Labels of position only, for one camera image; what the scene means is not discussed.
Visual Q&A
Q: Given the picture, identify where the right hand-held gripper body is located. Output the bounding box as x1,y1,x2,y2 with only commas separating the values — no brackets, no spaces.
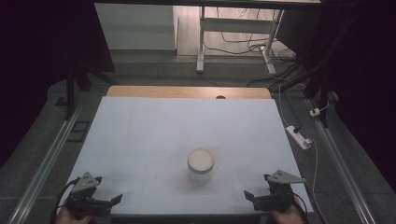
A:
253,169,307,214

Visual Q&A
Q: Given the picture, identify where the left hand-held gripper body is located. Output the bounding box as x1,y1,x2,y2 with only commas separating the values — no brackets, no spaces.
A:
64,171,112,218

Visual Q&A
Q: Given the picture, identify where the clear glass jar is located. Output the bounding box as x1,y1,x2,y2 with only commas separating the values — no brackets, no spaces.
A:
188,166,215,187

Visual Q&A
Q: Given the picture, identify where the cream jar lid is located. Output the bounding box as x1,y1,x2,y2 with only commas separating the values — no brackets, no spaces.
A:
187,147,216,175

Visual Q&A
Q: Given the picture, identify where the person's right hand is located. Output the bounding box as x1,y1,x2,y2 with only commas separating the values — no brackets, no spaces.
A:
268,203,308,224

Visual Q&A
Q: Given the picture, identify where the person's left hand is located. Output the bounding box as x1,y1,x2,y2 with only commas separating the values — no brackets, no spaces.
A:
55,204,95,224

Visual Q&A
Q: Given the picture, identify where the white power strip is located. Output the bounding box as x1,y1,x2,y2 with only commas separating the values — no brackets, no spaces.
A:
285,125,313,151

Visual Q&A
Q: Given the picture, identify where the black metal stand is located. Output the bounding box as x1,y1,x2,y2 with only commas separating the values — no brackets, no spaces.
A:
55,59,119,121
302,15,357,129

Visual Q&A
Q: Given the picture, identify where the wooden table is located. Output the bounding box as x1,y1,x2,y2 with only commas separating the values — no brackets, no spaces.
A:
106,85,273,100

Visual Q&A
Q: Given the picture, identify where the black curtain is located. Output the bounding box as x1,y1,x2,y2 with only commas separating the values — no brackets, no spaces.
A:
0,0,116,169
320,0,396,192

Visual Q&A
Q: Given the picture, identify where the white-legged desk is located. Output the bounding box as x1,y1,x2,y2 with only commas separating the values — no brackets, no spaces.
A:
93,0,322,76

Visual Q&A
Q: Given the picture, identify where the pale grey board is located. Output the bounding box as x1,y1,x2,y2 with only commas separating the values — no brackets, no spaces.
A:
94,3,177,51

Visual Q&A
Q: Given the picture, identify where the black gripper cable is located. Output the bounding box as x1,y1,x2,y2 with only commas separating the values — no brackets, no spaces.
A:
292,186,330,224
50,177,81,224

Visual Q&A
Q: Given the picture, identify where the aluminium rail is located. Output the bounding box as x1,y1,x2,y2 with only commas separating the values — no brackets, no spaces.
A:
305,98,377,224
7,106,82,224

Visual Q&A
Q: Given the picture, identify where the white cable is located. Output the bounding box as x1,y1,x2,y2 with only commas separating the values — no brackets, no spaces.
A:
307,138,319,202
277,83,290,129

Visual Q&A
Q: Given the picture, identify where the white metal table frame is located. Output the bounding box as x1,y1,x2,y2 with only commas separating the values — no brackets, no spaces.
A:
204,7,307,89

